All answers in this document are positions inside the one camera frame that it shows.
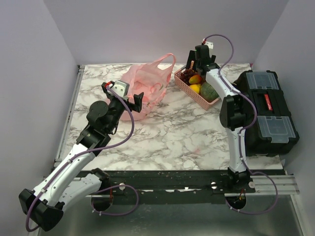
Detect orange fake pepper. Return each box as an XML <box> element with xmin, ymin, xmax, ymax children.
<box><xmin>189</xmin><ymin>74</ymin><xmax>202</xmax><ymax>85</ymax></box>

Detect dark red fake grapes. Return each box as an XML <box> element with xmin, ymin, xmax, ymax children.
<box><xmin>180</xmin><ymin>69</ymin><xmax>196</xmax><ymax>85</ymax></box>

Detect yellow fake lemon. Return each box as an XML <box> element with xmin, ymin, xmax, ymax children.
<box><xmin>189</xmin><ymin>84</ymin><xmax>201</xmax><ymax>94</ymax></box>

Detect green fake melon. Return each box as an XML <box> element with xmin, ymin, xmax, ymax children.
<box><xmin>200</xmin><ymin>82</ymin><xmax>219</xmax><ymax>103</ymax></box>

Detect pink plastic bag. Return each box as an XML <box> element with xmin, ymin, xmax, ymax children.
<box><xmin>121</xmin><ymin>53</ymin><xmax>176</xmax><ymax>121</ymax></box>

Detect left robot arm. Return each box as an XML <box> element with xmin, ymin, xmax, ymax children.
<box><xmin>19</xmin><ymin>80</ymin><xmax>144</xmax><ymax>233</ymax></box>

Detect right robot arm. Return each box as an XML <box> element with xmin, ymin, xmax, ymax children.
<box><xmin>186</xmin><ymin>44</ymin><xmax>250</xmax><ymax>193</ymax></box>

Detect pink perforated plastic basket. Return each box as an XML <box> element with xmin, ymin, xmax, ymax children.
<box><xmin>174</xmin><ymin>66</ymin><xmax>220</xmax><ymax>110</ymax></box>

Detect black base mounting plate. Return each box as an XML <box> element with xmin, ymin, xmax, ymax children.
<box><xmin>91</xmin><ymin>170</ymin><xmax>255</xmax><ymax>208</ymax></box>

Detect black plastic toolbox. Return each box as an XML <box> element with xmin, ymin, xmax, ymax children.
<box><xmin>234</xmin><ymin>70</ymin><xmax>300</xmax><ymax>156</ymax></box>

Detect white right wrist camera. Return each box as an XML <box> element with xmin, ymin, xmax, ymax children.
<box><xmin>202</xmin><ymin>39</ymin><xmax>214</xmax><ymax>50</ymax></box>

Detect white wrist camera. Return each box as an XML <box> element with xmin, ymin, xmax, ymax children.
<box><xmin>202</xmin><ymin>39</ymin><xmax>214</xmax><ymax>50</ymax></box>
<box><xmin>109</xmin><ymin>80</ymin><xmax>129</xmax><ymax>100</ymax></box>

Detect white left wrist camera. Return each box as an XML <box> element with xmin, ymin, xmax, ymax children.
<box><xmin>109</xmin><ymin>80</ymin><xmax>129</xmax><ymax>100</ymax></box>

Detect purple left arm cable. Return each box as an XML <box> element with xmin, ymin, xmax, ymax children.
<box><xmin>26</xmin><ymin>83</ymin><xmax>140</xmax><ymax>232</ymax></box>

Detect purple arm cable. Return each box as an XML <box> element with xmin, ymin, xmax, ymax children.
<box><xmin>201</xmin><ymin>34</ymin><xmax>279</xmax><ymax>215</ymax></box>
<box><xmin>26</xmin><ymin>83</ymin><xmax>140</xmax><ymax>232</ymax></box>

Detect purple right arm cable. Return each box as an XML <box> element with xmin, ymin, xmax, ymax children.
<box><xmin>201</xmin><ymin>34</ymin><xmax>279</xmax><ymax>215</ymax></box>

